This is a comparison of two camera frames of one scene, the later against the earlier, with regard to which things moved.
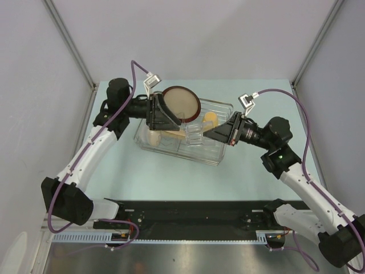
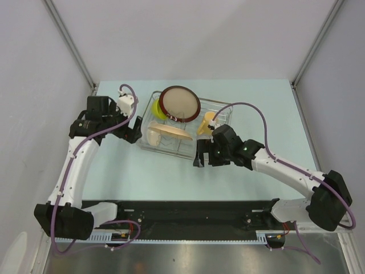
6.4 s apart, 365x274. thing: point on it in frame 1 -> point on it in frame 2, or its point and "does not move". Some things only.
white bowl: x=154 y=137 does not move
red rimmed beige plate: x=183 y=102 does not move
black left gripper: x=159 y=119 -> x=130 y=135
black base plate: x=190 y=219 does not move
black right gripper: x=227 y=132 -> x=203 y=146
